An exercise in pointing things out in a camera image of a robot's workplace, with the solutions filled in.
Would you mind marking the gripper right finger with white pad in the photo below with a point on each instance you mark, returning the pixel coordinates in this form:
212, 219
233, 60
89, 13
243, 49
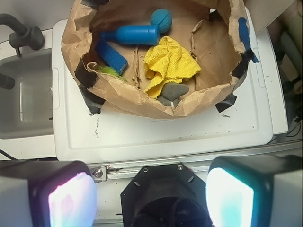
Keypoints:
255, 191

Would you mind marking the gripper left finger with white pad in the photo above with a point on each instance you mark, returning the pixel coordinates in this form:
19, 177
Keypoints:
46, 194

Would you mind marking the yellow cloth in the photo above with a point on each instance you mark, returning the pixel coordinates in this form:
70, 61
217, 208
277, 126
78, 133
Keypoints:
168, 62

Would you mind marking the white plastic board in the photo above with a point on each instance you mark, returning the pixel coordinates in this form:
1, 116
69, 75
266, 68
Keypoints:
257, 115

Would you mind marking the grey sink basin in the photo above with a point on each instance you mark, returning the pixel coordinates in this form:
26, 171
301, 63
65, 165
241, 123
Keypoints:
26, 110

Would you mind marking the grey plush mouse toy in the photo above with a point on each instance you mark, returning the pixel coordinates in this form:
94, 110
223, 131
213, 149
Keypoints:
171, 93

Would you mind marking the green plush toy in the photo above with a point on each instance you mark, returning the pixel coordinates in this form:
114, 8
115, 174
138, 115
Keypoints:
110, 71

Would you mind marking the blue sponge block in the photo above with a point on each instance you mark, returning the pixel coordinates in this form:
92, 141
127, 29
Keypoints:
110, 56

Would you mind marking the black sink faucet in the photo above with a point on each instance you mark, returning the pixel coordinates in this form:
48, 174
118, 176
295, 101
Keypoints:
22, 35

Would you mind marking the blue tape strip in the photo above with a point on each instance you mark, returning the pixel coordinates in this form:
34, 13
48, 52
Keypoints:
245, 39

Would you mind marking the brown paper bag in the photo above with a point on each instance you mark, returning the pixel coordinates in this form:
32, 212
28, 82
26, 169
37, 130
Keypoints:
208, 29

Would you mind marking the blue plastic bottle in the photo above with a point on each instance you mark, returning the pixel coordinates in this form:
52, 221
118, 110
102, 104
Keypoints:
133, 35

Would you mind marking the blue textured ball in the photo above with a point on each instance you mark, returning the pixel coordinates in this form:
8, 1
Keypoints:
163, 19

